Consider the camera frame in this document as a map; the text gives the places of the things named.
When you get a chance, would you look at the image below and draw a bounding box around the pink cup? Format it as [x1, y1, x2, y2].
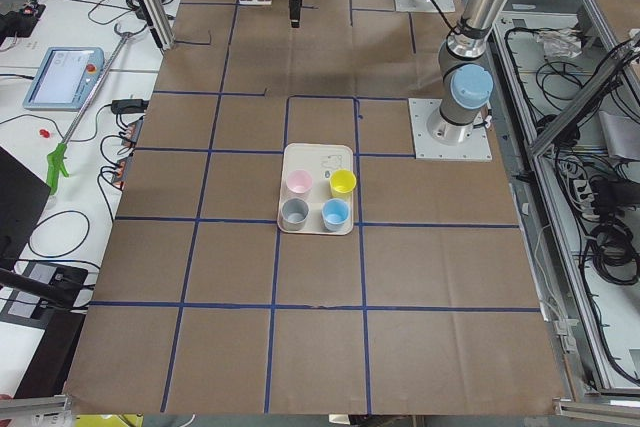
[285, 169, 314, 198]

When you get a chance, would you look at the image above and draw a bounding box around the black power adapter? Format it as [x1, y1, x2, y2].
[110, 98, 149, 115]

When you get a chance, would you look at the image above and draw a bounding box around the teach pendant tablet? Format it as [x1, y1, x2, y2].
[23, 47, 104, 111]

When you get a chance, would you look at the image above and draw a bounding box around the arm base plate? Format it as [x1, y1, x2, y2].
[408, 98, 492, 162]
[394, 0, 456, 13]

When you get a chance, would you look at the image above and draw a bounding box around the yellow cup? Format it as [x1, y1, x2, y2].
[329, 169, 357, 200]

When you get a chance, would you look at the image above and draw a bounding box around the grey cup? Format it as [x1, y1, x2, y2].
[280, 198, 309, 232]

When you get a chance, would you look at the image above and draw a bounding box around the green handled reacher grabber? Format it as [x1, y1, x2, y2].
[45, 21, 151, 194]

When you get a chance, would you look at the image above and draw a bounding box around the brown paper table cover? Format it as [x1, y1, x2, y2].
[65, 0, 565, 415]

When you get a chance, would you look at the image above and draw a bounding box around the light blue cup far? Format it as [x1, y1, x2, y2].
[321, 198, 350, 232]

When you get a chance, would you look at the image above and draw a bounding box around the cream serving tray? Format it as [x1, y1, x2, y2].
[277, 143, 355, 236]

